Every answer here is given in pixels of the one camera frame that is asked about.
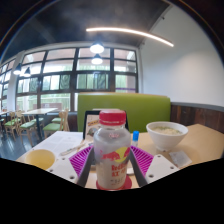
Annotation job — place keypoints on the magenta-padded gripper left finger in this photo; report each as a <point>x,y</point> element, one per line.
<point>65,170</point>

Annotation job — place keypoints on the wooden dining table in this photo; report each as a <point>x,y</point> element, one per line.
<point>40,111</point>

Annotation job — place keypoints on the black-framed tablet with stickers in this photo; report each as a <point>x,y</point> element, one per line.
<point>89,126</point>

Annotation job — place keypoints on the long linear ceiling light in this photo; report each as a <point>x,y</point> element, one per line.
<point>133,32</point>

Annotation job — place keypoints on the group of green-seated wooden chairs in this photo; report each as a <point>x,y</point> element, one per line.
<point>25,125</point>

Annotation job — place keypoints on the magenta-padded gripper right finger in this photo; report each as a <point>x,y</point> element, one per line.
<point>161,166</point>

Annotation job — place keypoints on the white printed paper sheet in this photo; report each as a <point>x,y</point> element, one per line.
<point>60,140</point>

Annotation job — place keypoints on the small white packet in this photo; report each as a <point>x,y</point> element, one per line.
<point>180,158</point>

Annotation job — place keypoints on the small blue-capped bottle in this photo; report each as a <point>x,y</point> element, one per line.
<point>135,138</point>

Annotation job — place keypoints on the group of pendant lamps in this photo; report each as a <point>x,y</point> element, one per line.
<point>97,48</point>

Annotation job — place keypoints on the red-capped clear drink bottle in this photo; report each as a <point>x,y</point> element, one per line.
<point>111,150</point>

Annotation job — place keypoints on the large black-framed window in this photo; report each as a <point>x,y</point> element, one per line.
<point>60,83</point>

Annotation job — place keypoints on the green upholstered bench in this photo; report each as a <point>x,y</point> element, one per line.
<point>146,110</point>

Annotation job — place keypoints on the white bowl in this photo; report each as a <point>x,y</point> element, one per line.
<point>166,136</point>

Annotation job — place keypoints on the yellow mug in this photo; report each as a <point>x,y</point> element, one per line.
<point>40,159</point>

